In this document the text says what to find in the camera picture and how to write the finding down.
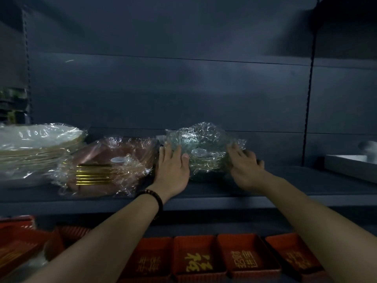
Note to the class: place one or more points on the person's left hand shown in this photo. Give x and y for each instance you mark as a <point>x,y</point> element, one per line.
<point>172,176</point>

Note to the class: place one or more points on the person's right hand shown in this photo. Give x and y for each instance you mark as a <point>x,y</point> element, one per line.
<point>250,173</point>

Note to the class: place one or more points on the rose pink rectangular tray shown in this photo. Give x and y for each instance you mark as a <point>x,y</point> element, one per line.
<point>94,178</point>

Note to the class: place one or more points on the dark metal shelf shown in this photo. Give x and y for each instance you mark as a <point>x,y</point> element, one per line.
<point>176,85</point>

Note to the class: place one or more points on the stack of white plates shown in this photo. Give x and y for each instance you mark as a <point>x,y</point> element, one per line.
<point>35,150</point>

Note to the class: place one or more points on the person's right forearm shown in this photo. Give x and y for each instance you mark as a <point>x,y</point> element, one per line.
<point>324,226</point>

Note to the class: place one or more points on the person's left forearm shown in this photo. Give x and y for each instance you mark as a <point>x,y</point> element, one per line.
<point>94,247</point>

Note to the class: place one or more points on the white bowl set box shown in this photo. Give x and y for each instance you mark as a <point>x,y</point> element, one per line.
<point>347,167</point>

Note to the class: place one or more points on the orange white bag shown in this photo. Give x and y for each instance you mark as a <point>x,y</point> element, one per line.
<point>17,222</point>

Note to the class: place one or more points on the rack of green packets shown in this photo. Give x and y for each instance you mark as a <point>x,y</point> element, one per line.
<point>14,106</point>

